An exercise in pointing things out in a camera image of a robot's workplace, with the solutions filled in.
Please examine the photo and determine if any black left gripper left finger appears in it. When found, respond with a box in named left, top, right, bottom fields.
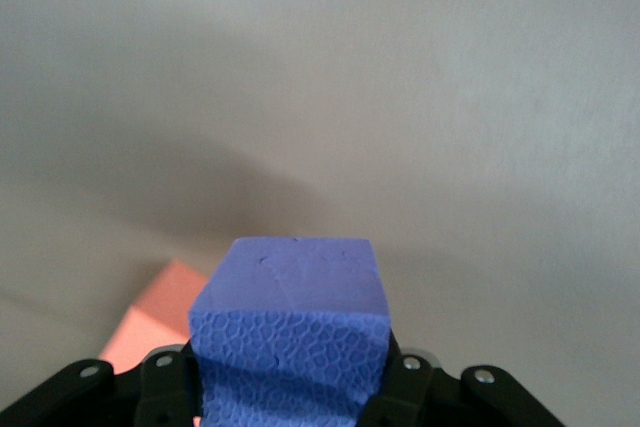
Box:
left=0, top=341, right=204, bottom=427

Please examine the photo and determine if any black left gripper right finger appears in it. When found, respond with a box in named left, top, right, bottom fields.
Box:
left=357, top=331, right=566, bottom=427

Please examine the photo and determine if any orange foam cube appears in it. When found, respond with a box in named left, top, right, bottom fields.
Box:
left=98, top=259, right=211, bottom=374

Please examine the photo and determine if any purple foam cube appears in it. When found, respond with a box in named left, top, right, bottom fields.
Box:
left=188, top=236, right=392, bottom=427

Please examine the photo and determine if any brown table cover sheet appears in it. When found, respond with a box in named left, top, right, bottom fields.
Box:
left=0, top=0, right=640, bottom=427

